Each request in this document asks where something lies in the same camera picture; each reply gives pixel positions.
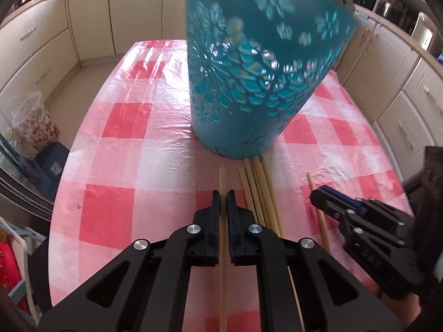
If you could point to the pink checkered tablecloth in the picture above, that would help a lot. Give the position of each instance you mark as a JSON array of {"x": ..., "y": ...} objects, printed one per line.
[{"x": 138, "y": 166}]

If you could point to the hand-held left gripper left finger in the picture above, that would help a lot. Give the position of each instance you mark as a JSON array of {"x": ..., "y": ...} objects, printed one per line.
[{"x": 216, "y": 204}]

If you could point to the blue box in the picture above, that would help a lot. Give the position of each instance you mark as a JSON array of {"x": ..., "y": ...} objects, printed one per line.
[{"x": 52, "y": 169}]

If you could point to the cream kitchen cabinets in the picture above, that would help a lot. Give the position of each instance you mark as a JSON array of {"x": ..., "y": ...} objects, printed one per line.
[
  {"x": 398, "y": 93},
  {"x": 52, "y": 41}
]

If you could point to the teal perforated plastic basket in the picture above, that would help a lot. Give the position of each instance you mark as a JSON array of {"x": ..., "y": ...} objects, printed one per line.
[{"x": 242, "y": 128}]

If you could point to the white rack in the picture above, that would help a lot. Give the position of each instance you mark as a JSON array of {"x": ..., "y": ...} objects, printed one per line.
[{"x": 17, "y": 266}]

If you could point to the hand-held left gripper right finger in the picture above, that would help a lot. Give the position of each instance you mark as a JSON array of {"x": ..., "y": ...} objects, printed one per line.
[{"x": 231, "y": 207}]

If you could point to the bamboo chopstick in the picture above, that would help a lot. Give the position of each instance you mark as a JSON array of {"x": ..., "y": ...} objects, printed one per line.
[
  {"x": 250, "y": 193},
  {"x": 265, "y": 193},
  {"x": 272, "y": 193},
  {"x": 223, "y": 179},
  {"x": 258, "y": 193},
  {"x": 325, "y": 235}
]

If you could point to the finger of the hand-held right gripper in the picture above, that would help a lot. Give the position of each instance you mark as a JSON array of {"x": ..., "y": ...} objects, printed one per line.
[
  {"x": 325, "y": 202},
  {"x": 346, "y": 199}
]

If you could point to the person's right forearm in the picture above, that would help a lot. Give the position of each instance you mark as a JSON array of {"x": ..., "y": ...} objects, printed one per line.
[{"x": 432, "y": 214}]

